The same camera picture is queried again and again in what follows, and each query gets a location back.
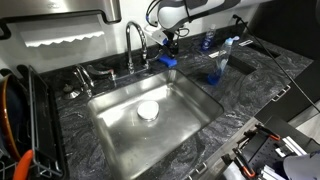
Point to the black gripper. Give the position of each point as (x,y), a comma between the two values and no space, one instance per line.
(172,37)

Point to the chrome gooseneck faucet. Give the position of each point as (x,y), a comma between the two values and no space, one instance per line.
(128,46)

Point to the small white bowl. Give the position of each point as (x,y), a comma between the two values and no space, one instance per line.
(148,110)

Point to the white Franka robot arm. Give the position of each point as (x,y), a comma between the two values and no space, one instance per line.
(186,11)

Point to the stainless steel sink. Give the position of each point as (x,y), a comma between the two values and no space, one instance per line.
(140,143)

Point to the chrome sink hole cap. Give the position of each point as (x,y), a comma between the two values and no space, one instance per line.
(71,92)

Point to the blue sponge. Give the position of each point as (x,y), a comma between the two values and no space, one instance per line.
(168,61)

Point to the small blue soap bottle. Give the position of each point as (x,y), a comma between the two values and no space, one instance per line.
(208,40)

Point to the large blue dish soap bottle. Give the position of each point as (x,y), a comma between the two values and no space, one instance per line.
(221,60)

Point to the small chrome side tap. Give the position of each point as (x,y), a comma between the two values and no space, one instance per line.
(85,78)

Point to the white paper towel sheet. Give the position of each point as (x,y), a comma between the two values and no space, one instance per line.
(63,39)

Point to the steel paper towel dispenser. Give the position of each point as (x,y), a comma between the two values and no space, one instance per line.
(60,8)

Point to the black clamp with orange tip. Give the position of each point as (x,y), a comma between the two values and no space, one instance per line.
(266,131)

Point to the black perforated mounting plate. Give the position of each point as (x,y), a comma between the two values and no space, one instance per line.
(263,150)

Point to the black dish rack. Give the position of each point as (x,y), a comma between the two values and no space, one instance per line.
(43,126)

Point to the dark round plate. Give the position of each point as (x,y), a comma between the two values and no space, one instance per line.
(10,116)

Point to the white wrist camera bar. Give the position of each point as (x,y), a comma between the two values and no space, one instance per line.
(156,35)

